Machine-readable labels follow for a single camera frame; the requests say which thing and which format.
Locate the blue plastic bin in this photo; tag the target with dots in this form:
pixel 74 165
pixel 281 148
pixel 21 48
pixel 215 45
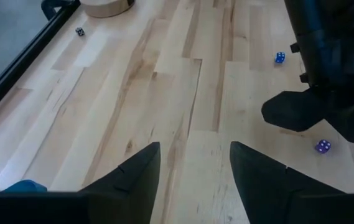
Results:
pixel 24 186

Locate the small blue die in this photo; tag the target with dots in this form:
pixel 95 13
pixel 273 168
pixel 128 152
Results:
pixel 279 58

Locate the small black die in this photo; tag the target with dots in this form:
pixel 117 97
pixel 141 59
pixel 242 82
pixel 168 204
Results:
pixel 79 31

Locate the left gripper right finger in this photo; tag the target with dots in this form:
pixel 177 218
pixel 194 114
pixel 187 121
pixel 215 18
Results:
pixel 282 202

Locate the black aluminium table frame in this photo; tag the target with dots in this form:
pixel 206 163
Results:
pixel 24 62

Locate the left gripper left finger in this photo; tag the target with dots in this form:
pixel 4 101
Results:
pixel 102 205

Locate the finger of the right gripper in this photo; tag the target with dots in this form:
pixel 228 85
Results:
pixel 291 110

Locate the round wooden lamp base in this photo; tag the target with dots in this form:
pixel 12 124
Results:
pixel 108 7

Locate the small purple die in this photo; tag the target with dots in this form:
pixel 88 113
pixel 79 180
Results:
pixel 323 146

